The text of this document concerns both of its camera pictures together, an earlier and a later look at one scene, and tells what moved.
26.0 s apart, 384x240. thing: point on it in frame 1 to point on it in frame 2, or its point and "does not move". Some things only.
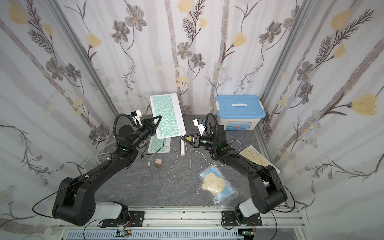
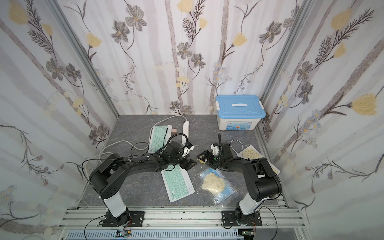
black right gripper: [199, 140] to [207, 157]
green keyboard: [157, 145] does not move
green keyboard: [171, 124] to [177, 182]
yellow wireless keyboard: [254, 155] does not move
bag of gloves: [212, 182] does not move
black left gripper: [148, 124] to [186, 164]
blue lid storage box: [240, 112] does not move
